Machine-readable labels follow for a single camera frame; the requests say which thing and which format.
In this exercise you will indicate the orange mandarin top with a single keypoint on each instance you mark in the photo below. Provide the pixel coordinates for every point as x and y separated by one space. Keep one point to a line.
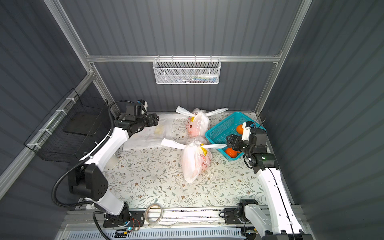
240 129

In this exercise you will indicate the white wire wall basket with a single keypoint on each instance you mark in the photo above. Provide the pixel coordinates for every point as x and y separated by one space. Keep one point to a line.
187 71

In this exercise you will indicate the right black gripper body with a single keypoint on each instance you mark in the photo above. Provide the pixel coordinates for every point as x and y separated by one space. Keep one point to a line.
235 142

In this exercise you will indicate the teal plastic basket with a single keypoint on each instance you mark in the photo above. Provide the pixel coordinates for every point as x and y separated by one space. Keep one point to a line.
228 126

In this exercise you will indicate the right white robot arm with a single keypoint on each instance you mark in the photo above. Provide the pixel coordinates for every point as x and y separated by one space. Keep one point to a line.
282 223

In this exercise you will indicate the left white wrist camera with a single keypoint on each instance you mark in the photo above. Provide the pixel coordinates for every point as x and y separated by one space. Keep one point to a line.
143 104

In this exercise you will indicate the orange mandarin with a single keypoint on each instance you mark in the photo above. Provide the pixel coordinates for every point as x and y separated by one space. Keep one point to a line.
240 129
231 153

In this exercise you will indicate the white plastic bag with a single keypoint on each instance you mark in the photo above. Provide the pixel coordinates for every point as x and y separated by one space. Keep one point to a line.
151 136

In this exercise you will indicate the clear plastic bag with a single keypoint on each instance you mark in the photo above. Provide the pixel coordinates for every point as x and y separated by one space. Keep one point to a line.
196 156

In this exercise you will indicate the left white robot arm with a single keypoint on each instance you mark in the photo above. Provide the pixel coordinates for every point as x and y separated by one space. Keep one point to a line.
88 180

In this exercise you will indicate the cartoon printed plastic bag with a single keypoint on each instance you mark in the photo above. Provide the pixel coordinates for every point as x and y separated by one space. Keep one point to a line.
198 122

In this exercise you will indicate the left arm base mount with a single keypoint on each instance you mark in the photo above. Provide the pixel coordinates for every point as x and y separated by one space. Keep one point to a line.
133 219

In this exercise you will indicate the orange mandarin left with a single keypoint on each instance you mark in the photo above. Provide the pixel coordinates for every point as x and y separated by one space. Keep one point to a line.
231 153

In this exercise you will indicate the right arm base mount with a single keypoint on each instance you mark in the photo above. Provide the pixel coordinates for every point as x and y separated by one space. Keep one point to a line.
237 216

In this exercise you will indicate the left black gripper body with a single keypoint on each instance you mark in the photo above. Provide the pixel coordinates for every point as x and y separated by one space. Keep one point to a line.
148 120

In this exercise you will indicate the black wire wall basket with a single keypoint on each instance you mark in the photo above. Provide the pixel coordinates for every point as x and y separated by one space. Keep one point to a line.
79 123

